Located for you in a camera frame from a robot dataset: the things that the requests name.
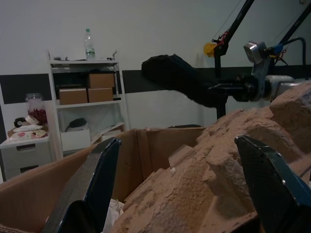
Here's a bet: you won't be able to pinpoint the white crumpled paper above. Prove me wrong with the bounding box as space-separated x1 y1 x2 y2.
104 198 126 233

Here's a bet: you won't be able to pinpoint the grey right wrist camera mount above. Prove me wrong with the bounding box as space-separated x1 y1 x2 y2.
243 41 275 102

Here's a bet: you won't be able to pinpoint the grey white drawer cabinet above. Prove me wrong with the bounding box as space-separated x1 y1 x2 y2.
0 134 53 182

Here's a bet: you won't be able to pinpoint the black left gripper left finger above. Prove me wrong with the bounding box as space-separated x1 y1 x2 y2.
42 137 121 233

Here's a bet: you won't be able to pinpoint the blue and red connectors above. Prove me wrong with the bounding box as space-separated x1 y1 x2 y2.
269 44 289 65

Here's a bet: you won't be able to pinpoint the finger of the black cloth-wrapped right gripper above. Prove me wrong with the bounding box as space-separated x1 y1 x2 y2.
141 54 229 109

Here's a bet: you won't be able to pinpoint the red clamp on gantry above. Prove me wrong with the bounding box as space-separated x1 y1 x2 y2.
211 31 230 47

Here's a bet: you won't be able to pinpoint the glass jar with red contents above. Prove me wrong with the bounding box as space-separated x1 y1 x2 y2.
25 93 48 126

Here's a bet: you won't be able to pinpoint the white storage box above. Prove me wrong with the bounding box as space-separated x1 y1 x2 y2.
60 128 91 152

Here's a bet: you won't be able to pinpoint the black item on white box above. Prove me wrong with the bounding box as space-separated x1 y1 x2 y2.
65 118 87 130

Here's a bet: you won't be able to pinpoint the white plastic pouch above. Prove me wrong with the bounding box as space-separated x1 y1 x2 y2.
13 124 42 133

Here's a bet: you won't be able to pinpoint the brown moulded pulp packaging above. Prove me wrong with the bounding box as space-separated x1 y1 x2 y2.
109 82 311 233

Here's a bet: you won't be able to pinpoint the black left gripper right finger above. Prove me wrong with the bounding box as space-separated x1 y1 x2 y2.
234 135 311 233

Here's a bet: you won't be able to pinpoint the yellow pulley wheel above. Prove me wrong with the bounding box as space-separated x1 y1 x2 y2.
203 42 217 59

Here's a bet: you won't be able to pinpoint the white wet wipes pack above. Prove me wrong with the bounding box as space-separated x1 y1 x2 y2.
8 131 34 142

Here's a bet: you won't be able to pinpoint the small brown cardboard box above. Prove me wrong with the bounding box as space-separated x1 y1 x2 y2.
58 88 88 106
87 72 116 89
87 87 114 103

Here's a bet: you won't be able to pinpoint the clear plastic bottle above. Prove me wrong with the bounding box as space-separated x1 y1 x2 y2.
84 28 96 60

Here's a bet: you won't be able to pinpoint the white tape roll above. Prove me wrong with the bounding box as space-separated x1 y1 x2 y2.
25 115 40 126

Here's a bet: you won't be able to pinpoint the white metal shelf unit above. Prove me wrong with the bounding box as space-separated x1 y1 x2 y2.
47 50 130 156

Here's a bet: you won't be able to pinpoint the open brown cardboard box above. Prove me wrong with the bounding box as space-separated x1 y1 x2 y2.
0 127 207 233

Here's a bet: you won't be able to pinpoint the flat cardboard sheet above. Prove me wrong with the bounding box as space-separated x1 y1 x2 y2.
90 122 126 144

